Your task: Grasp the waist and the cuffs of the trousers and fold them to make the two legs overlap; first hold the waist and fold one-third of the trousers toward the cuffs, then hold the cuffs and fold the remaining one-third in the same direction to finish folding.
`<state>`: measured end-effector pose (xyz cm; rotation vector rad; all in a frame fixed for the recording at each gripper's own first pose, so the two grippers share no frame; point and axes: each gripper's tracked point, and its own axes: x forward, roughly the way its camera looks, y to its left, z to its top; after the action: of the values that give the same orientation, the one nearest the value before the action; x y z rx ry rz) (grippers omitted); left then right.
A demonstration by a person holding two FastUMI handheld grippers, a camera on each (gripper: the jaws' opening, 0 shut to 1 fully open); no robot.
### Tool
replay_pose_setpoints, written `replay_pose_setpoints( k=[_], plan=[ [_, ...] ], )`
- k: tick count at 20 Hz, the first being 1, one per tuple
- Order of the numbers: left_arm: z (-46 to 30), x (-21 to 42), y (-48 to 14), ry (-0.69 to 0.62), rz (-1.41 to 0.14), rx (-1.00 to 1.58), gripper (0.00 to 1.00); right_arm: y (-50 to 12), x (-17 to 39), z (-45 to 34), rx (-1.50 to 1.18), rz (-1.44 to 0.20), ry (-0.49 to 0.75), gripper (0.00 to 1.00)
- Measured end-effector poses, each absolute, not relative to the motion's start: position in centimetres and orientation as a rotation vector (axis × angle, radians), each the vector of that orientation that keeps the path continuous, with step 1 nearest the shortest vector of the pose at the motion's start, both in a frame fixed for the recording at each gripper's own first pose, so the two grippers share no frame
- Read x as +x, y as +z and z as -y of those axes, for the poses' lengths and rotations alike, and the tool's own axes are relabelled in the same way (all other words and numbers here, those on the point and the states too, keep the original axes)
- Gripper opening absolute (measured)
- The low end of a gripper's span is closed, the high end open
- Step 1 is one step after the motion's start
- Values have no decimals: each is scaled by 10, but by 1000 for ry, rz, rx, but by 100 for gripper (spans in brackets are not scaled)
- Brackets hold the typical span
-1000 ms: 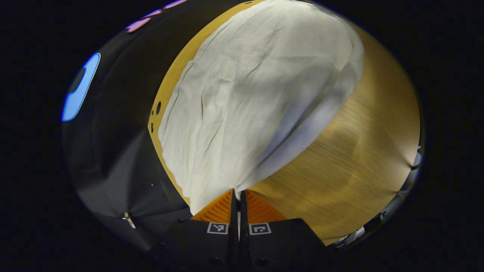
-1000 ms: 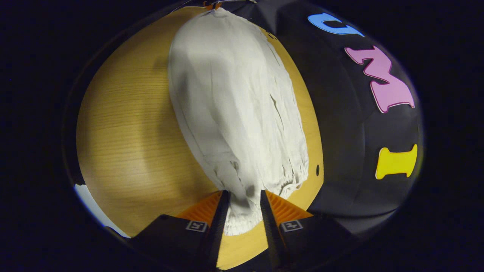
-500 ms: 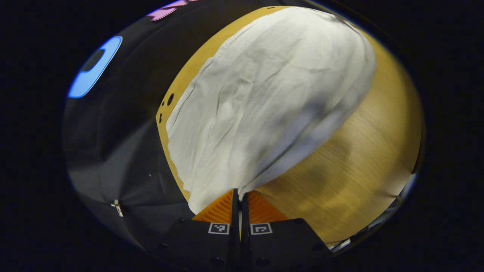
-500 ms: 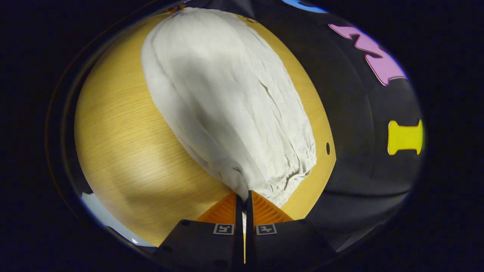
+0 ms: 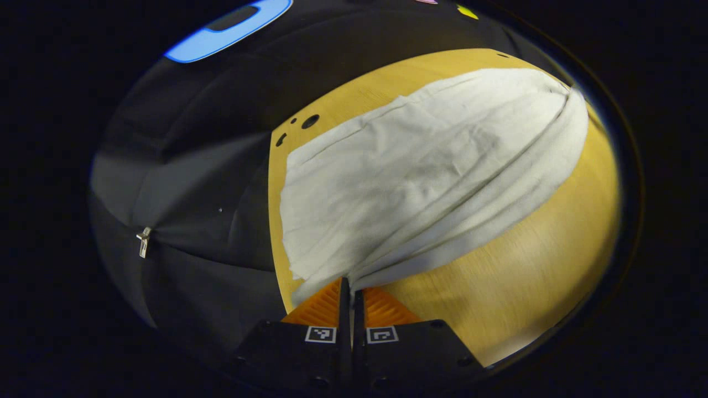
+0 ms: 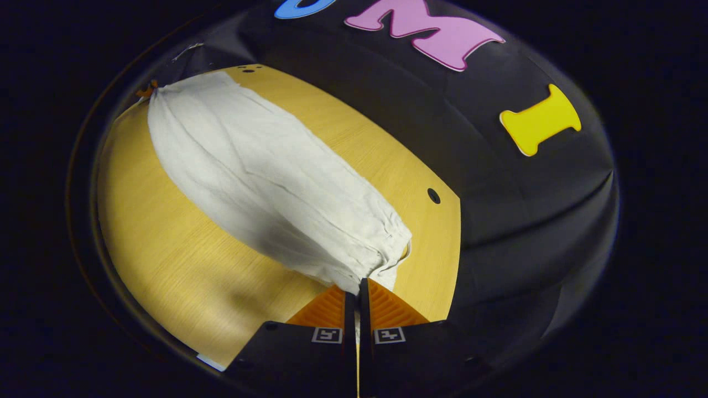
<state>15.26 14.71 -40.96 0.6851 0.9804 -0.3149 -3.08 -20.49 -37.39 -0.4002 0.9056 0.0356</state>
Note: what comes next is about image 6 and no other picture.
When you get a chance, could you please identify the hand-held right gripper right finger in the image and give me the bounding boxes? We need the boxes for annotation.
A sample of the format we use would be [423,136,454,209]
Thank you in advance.
[360,277,493,398]

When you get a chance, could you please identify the white jeans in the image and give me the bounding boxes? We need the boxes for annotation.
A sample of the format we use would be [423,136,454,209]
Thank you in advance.
[147,71,413,295]

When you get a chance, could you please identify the black backdrop cloth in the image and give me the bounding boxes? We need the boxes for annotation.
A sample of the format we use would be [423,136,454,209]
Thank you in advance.
[111,0,620,382]

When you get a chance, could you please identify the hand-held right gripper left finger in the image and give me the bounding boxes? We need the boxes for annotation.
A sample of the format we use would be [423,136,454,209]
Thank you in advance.
[224,285,357,398]

